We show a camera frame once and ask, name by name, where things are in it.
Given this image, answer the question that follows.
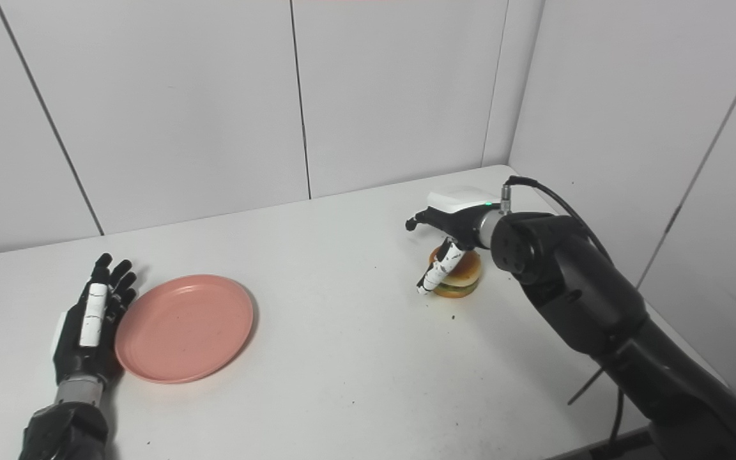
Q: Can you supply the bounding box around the pink round plate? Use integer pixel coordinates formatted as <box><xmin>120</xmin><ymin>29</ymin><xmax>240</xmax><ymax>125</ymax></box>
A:
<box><xmin>114</xmin><ymin>275</ymin><xmax>255</xmax><ymax>385</ymax></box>

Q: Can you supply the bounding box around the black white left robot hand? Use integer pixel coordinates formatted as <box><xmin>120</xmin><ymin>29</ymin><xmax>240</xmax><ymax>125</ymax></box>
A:
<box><xmin>52</xmin><ymin>253</ymin><xmax>139</xmax><ymax>387</ymax></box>

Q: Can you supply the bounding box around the toy hamburger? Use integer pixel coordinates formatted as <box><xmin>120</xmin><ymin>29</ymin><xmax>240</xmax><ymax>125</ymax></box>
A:
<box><xmin>429</xmin><ymin>246</ymin><xmax>482</xmax><ymax>299</ymax></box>

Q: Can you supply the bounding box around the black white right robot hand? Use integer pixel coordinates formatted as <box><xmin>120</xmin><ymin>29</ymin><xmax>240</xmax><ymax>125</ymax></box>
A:
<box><xmin>405</xmin><ymin>186</ymin><xmax>503</xmax><ymax>296</ymax></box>

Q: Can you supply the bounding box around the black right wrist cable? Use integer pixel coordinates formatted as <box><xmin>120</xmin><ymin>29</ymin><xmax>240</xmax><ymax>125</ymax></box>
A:
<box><xmin>501</xmin><ymin>176</ymin><xmax>625</xmax><ymax>454</ymax></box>

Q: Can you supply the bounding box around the black cable tie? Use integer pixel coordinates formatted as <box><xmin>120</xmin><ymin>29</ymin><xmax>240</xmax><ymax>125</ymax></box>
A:
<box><xmin>567</xmin><ymin>367</ymin><xmax>605</xmax><ymax>406</ymax></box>

